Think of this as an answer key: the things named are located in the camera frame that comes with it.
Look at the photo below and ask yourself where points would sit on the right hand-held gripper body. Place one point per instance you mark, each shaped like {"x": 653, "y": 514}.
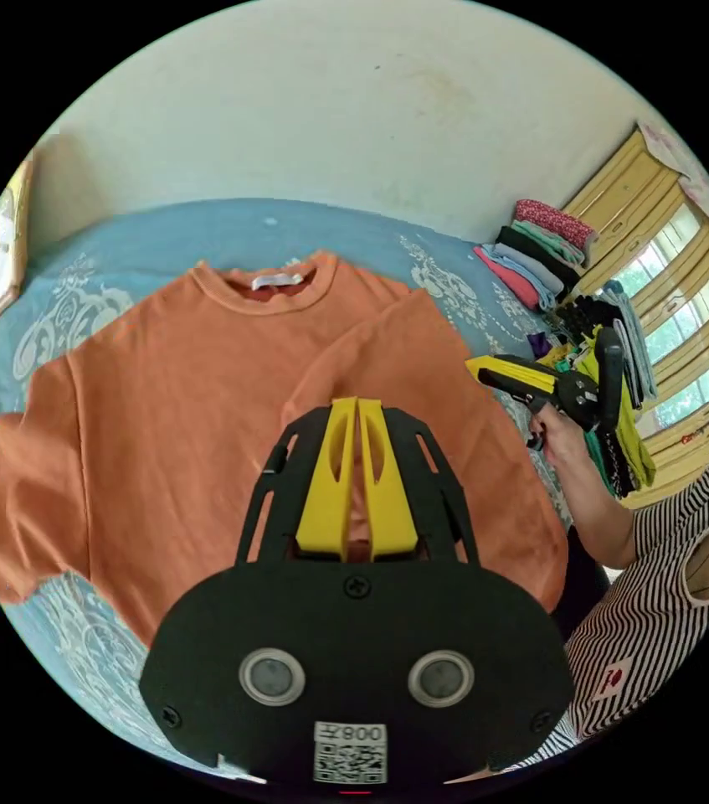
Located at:
{"x": 574, "y": 396}

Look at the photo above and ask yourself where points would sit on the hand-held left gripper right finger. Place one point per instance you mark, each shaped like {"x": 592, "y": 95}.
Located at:
{"x": 392, "y": 509}

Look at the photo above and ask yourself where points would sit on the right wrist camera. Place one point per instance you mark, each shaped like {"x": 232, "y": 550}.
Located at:
{"x": 610, "y": 377}

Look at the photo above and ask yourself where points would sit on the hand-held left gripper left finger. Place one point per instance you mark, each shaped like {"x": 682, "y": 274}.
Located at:
{"x": 324, "y": 502}

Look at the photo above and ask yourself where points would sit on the person's body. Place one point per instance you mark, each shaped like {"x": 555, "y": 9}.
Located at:
{"x": 662, "y": 597}

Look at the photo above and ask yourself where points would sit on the person's right forearm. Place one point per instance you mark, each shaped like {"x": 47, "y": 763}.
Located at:
{"x": 599, "y": 515}

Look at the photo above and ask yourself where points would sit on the window with yellow frame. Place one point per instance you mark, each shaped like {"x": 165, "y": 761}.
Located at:
{"x": 674, "y": 301}

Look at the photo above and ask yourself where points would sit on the bed with blue printed sheet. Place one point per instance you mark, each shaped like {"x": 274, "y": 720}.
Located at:
{"x": 140, "y": 235}

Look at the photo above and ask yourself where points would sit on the pile of clothes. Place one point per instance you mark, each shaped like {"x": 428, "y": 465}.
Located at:
{"x": 542, "y": 264}

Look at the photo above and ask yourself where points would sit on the person's right hand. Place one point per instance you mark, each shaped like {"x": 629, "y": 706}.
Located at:
{"x": 558, "y": 443}

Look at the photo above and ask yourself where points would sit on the orange short sleeve shirt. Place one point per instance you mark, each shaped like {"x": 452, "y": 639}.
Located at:
{"x": 191, "y": 402}

